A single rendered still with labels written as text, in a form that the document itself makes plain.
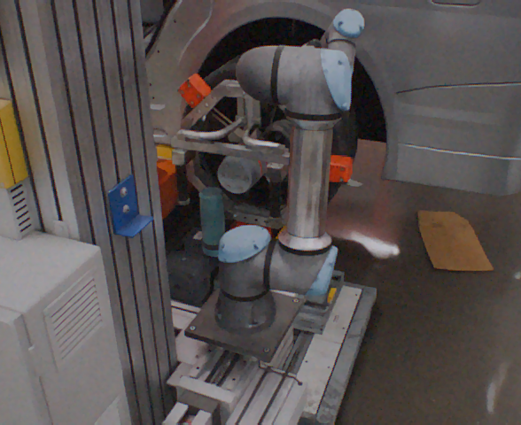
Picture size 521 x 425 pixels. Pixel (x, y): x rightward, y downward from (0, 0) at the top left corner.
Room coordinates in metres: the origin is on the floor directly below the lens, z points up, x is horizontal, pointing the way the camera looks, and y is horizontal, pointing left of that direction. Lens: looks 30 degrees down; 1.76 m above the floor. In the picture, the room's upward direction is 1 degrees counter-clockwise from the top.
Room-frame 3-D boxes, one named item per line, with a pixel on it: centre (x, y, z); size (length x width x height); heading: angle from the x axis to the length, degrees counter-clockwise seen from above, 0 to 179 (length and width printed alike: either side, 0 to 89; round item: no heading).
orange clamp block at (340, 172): (1.86, -0.27, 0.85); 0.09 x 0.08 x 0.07; 69
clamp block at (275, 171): (1.71, -0.06, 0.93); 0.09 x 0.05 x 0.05; 159
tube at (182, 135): (1.89, 0.16, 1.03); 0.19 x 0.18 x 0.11; 159
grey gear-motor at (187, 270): (2.08, 0.26, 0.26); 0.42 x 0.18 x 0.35; 159
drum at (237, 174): (1.90, 0.05, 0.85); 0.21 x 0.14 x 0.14; 159
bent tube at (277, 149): (1.82, -0.02, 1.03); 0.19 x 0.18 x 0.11; 159
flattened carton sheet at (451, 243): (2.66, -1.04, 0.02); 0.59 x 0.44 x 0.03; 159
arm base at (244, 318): (1.12, 0.04, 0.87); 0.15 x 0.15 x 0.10
